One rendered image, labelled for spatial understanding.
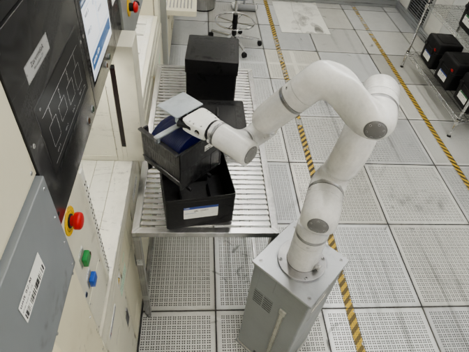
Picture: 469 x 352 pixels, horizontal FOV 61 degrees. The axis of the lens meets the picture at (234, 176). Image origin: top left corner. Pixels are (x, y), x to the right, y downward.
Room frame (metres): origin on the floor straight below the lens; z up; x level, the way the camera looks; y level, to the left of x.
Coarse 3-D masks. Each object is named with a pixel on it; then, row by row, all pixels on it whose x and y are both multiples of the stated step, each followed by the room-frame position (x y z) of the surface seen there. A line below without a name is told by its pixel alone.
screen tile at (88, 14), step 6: (90, 0) 0.98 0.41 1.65; (90, 6) 0.97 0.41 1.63; (84, 12) 0.91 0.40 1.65; (90, 12) 0.96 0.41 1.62; (84, 18) 0.90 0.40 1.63; (90, 18) 0.95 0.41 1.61; (96, 18) 1.01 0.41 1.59; (96, 24) 1.00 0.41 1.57; (96, 30) 0.99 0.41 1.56; (90, 36) 0.92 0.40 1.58; (96, 36) 0.98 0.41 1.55; (90, 42) 0.91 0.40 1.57; (90, 48) 0.90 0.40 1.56
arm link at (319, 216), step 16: (320, 192) 0.86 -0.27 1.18; (336, 192) 0.87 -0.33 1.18; (304, 208) 0.81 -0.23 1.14; (320, 208) 0.79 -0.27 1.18; (336, 208) 0.81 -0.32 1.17; (304, 224) 0.78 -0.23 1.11; (320, 224) 0.76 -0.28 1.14; (336, 224) 0.78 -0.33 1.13; (304, 240) 0.83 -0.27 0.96; (320, 240) 0.82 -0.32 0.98
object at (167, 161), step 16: (176, 96) 1.15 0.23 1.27; (176, 112) 1.06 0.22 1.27; (144, 128) 1.09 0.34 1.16; (176, 128) 1.07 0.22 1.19; (144, 144) 1.07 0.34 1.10; (160, 144) 1.00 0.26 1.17; (208, 144) 1.07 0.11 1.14; (160, 160) 1.02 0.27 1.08; (176, 160) 0.97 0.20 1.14; (192, 160) 1.01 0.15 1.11; (208, 160) 1.07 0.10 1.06; (176, 176) 0.97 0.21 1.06; (192, 176) 1.01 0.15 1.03; (208, 176) 1.08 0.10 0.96
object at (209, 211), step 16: (224, 160) 1.23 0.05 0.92; (160, 176) 1.18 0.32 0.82; (224, 176) 1.21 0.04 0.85; (176, 192) 1.15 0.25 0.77; (192, 192) 1.16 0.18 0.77; (208, 192) 1.15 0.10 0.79; (224, 192) 1.18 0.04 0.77; (176, 208) 0.96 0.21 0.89; (192, 208) 0.98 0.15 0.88; (208, 208) 1.00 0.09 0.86; (224, 208) 1.02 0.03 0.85; (176, 224) 0.96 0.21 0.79; (192, 224) 0.98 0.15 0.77
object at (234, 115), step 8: (208, 104) 1.70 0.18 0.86; (216, 104) 1.71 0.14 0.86; (224, 104) 1.72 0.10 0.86; (232, 104) 1.72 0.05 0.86; (240, 104) 1.73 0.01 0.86; (216, 112) 1.60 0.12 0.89; (224, 112) 1.64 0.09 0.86; (232, 112) 1.65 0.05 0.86; (240, 112) 1.66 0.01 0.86; (224, 120) 1.58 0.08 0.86; (232, 120) 1.59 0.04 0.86; (240, 120) 1.60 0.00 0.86; (240, 128) 1.53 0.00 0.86
